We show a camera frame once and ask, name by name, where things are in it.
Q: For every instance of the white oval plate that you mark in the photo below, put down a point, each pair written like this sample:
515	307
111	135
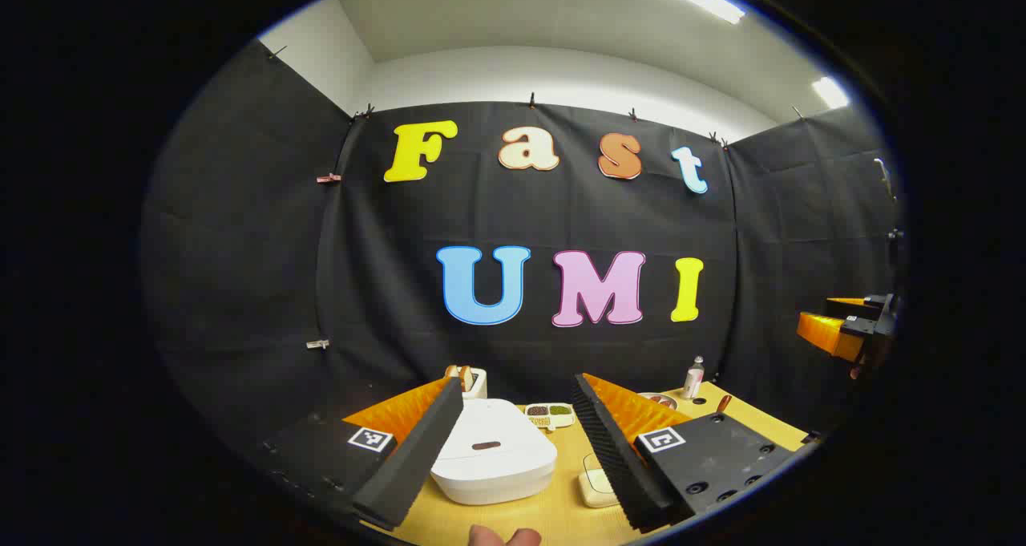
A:
659	399

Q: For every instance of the ceiling light strip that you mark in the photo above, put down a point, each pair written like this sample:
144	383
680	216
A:
830	91

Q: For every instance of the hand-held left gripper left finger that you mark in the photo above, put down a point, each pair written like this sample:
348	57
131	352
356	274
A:
417	458

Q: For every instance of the toasted bread slice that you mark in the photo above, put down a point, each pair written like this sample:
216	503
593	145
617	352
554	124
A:
453	374
466	376

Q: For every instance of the black backdrop cloth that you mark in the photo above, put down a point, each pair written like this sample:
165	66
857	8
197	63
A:
264	249

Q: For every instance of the white divided dish of beans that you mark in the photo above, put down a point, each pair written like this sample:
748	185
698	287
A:
550	414

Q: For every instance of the clear container of rice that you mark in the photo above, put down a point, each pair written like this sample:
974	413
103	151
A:
595	482

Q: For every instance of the white rice cooker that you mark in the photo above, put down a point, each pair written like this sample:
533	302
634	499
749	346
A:
493	458

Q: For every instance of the brown wooden spoon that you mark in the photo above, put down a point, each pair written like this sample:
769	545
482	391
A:
724	403

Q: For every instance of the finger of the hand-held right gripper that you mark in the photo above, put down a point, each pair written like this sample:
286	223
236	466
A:
856	307
830	333

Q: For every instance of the small bottle with pink label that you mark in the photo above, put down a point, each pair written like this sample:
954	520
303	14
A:
693	379

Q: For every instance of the white toaster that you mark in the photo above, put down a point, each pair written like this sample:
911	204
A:
478	384

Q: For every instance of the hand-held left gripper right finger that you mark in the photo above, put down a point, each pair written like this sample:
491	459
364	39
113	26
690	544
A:
617	458

